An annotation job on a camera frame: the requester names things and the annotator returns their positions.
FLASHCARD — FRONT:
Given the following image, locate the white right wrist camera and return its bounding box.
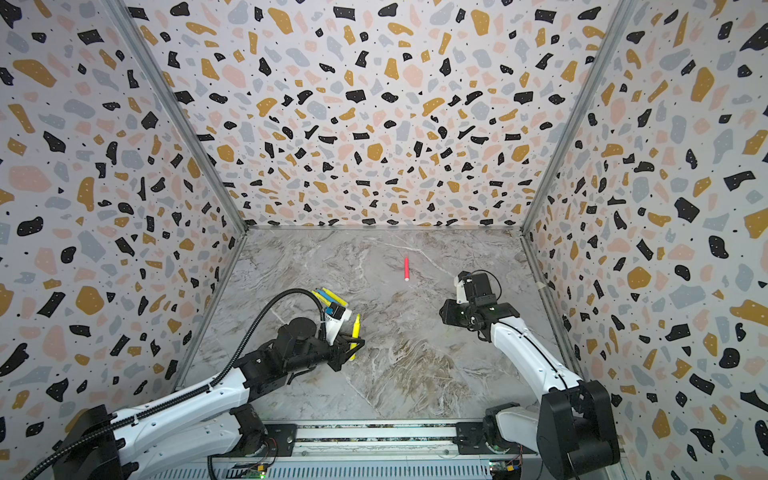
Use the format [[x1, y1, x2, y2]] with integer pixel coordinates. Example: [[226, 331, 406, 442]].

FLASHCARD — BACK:
[[454, 276, 469, 305]]

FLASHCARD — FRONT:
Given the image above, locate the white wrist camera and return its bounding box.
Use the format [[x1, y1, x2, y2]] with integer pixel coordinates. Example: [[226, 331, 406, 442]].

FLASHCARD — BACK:
[[325, 302, 352, 345], [454, 276, 469, 305]]

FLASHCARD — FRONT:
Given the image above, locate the yellow highlighter pen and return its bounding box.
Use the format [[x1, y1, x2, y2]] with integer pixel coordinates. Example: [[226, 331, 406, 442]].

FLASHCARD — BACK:
[[322, 288, 348, 307], [350, 313, 361, 361]]

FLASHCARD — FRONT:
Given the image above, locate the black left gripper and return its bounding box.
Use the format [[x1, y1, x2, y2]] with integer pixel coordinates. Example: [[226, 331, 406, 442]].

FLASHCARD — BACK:
[[287, 331, 366, 375]]

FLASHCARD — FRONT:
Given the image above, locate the blue highlighter pen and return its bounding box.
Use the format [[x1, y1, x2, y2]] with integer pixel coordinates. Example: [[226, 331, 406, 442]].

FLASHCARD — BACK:
[[313, 291, 332, 307]]

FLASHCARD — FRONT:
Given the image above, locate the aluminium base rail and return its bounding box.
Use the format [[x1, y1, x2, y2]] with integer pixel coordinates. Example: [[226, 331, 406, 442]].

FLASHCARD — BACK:
[[130, 419, 552, 479]]

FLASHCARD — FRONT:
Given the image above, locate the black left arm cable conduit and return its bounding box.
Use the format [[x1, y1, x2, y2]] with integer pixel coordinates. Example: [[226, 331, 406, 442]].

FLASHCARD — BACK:
[[20, 287, 328, 480]]

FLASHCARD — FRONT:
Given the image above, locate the metal corner post left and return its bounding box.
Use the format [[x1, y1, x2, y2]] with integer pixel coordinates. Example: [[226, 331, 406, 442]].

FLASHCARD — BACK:
[[103, 1, 248, 235]]

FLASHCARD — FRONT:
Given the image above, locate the metal corner post right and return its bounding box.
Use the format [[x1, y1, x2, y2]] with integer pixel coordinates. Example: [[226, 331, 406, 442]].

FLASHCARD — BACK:
[[520, 0, 637, 237]]

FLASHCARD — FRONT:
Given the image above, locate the pink highlighter pen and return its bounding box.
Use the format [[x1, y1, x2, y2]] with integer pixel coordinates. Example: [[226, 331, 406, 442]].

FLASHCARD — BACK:
[[403, 257, 411, 282]]

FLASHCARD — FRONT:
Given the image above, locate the metal corner post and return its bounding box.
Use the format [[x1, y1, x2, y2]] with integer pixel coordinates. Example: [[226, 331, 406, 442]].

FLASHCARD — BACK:
[[103, 1, 248, 235], [520, 0, 637, 237]]

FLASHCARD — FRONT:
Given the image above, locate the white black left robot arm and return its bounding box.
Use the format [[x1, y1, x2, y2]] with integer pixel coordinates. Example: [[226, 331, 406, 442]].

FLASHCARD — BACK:
[[52, 317, 365, 479]]

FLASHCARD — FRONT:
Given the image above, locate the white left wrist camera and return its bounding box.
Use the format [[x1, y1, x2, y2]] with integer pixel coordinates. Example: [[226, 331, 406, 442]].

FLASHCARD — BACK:
[[325, 302, 352, 345]]

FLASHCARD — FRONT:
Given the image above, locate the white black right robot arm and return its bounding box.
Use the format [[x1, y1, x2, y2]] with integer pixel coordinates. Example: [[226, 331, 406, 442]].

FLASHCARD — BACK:
[[439, 269, 620, 479]]

